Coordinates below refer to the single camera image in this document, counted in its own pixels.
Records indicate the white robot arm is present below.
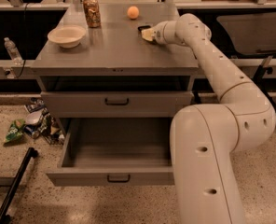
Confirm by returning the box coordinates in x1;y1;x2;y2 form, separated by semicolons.
142;14;276;224

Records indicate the grey metal drawer cabinet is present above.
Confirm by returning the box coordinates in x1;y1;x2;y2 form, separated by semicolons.
31;2;200;188

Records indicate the grey middle drawer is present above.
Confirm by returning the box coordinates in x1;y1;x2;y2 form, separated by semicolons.
41;91;191;118

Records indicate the grey open bottom drawer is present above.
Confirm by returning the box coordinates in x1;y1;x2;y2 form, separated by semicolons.
47;118;173;187

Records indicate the orange fruit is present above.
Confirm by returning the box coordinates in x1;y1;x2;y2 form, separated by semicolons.
127;6;140;20

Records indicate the gold crumpled drink can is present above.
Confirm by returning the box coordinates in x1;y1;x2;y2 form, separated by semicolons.
83;0;101;28

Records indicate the white paper bowl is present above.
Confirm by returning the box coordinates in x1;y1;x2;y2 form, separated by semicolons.
48;25;86;49

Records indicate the grey chair seat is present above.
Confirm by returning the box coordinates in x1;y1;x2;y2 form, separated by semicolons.
217;12;276;55

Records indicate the clear plastic water bottle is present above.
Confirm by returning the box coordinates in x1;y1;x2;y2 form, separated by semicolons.
4;37;23;65

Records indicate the pile of snack packages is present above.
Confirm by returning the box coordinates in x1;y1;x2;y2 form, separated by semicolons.
24;97;65;145

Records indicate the green chip bag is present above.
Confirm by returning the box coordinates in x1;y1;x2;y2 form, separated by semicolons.
4;119;25;144

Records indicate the black floor stand bar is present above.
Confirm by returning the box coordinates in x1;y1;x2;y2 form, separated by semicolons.
0;147;38;224

